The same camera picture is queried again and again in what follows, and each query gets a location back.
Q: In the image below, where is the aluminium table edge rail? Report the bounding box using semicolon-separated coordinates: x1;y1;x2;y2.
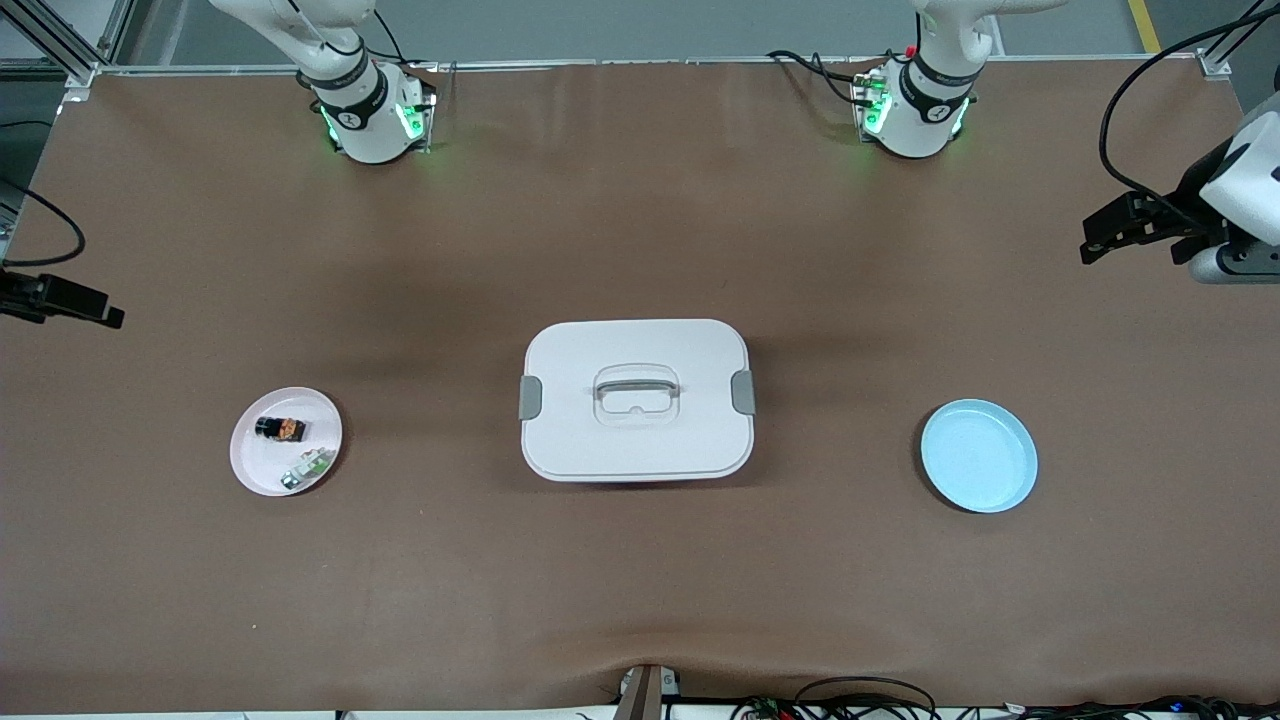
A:
95;55;1226;77

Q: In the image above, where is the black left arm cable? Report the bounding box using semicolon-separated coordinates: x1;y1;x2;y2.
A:
1098;10;1280;226

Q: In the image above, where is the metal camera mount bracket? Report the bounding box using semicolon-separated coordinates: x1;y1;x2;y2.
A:
615;663;683;720

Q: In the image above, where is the green and silver switch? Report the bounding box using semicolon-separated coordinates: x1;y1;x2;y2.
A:
280;448;338;493

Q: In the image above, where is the black base cable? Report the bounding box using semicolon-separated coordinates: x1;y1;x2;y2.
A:
370;10;441;73
768;48;881;106

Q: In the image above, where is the brown table cover sheet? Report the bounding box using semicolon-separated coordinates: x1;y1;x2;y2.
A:
0;55;1280;716

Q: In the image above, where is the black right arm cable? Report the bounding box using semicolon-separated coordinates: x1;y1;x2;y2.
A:
0;185;87;269

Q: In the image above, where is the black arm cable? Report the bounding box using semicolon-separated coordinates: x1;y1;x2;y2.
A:
0;185;87;269
1098;10;1280;226

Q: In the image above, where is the light blue round plate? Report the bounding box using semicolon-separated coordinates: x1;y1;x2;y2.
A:
920;398;1039;515

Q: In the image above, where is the black cable loop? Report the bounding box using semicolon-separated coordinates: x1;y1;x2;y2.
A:
795;677;938;720

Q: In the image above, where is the pink round plate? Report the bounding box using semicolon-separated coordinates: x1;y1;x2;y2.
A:
229;386;344;498

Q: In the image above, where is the aluminium frame profile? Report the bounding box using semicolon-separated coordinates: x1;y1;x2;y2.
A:
1198;0;1280;79
0;0;136;89

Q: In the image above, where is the white lidded storage box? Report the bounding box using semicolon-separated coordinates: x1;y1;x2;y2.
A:
518;318;758;484

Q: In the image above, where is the black right base cable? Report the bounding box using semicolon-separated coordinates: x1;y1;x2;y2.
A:
370;10;441;73

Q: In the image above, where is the black left base cable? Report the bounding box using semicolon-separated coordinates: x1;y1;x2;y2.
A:
768;48;881;106

